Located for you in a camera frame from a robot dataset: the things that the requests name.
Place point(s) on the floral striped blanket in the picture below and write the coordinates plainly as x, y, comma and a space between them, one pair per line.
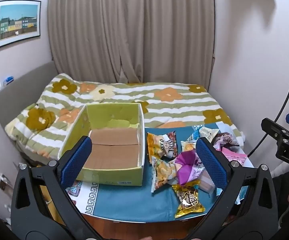
179, 105

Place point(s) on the grey headboard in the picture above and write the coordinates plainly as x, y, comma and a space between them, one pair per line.
22, 90

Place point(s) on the orange brown chips bag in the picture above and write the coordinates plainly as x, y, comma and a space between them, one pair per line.
163, 143

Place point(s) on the white blue snack packet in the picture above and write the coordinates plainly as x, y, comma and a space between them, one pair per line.
204, 132

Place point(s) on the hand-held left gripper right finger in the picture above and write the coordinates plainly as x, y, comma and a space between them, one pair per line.
210, 162

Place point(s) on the person's dark clothing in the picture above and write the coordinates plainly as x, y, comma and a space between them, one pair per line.
284, 195

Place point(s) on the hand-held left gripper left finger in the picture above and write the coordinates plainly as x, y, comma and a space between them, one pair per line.
77, 160

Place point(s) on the pale yellow chips bag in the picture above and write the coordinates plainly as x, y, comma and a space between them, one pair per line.
162, 173

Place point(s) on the illustrated lilac snack box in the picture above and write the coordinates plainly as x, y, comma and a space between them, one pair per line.
225, 140

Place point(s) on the clear pink wafer packet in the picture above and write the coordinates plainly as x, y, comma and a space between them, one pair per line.
205, 182

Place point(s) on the blue white bottle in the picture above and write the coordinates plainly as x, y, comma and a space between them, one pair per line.
8, 80

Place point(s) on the framed houses picture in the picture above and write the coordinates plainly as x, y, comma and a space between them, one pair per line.
17, 23

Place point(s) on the gold chocolate snack packet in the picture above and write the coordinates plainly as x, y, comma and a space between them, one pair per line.
188, 200

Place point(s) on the blue patterned tablecloth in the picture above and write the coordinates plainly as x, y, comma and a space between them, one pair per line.
134, 197

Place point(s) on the beige curtain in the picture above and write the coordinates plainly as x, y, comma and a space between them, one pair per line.
134, 30

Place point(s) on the purple snack packet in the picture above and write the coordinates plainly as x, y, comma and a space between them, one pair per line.
188, 167

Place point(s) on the pale bread snack packet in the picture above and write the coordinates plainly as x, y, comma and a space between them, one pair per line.
188, 146

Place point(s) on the green cardboard box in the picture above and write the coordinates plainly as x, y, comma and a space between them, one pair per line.
114, 142

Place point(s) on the pink white snack packet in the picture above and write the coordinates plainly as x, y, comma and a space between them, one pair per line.
232, 156

